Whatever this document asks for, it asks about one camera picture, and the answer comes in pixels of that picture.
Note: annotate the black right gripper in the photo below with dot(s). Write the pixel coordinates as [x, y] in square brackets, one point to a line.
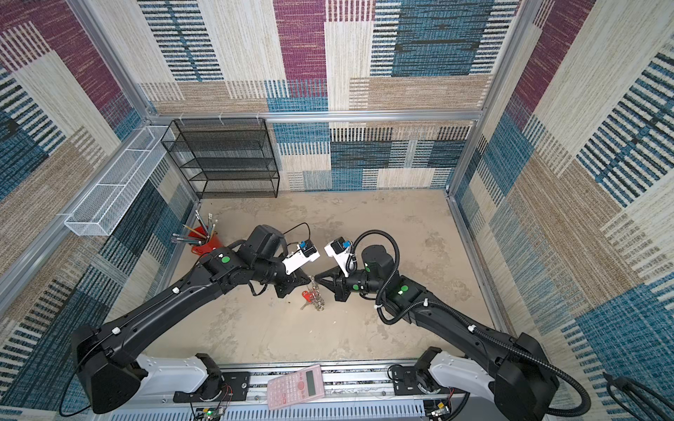
[341, 284]

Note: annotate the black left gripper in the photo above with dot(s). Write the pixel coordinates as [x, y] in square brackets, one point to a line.
[298, 278]

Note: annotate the key with red tag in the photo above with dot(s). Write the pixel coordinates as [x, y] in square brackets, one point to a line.
[308, 296]

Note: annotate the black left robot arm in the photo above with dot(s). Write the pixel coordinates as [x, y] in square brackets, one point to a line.
[106, 357]

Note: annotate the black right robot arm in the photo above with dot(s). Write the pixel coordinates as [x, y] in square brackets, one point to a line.
[512, 372]

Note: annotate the red pencil cup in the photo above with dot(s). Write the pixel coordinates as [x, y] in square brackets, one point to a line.
[202, 238]

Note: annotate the pink calculator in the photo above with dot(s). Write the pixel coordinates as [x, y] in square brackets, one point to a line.
[302, 386]

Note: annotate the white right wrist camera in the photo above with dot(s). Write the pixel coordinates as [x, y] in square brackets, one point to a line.
[340, 251]

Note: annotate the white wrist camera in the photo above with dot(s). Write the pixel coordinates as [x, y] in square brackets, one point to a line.
[306, 252]
[340, 251]

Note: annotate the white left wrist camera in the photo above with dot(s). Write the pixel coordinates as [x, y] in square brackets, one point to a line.
[306, 252]

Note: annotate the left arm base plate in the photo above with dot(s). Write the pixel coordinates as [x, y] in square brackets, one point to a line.
[217, 388]

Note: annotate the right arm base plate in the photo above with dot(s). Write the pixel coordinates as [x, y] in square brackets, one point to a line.
[405, 383]

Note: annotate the black wire mesh shelf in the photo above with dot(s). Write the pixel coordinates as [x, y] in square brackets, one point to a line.
[224, 158]

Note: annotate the white wire mesh basket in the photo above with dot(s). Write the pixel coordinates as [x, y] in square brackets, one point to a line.
[105, 204]

